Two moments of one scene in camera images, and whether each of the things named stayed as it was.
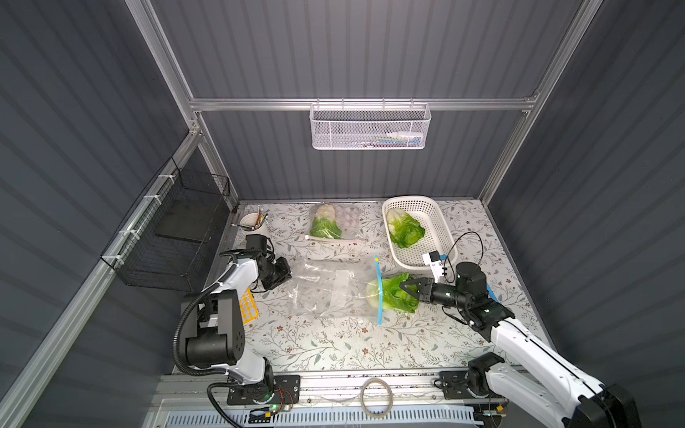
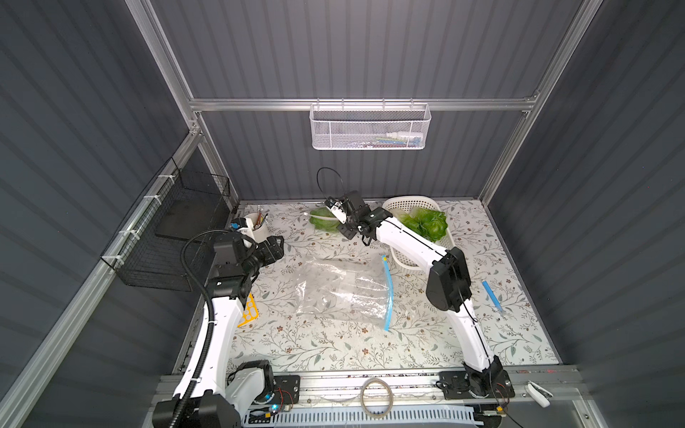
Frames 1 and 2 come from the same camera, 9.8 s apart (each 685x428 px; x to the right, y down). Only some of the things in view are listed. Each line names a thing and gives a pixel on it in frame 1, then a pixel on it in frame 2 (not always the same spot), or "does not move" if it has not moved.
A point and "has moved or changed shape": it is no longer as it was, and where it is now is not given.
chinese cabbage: (387, 293) to (433, 224)
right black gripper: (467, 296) to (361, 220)
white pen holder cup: (252, 223) does not move
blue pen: (491, 293) does not move
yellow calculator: (248, 307) does not move
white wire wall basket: (364, 127) does not move
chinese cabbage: (325, 224) has moved or changed shape
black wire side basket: (163, 245) does not move
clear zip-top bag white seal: (340, 225) has moved or changed shape
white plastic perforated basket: (426, 211) does not move
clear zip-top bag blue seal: (337, 288) does not move
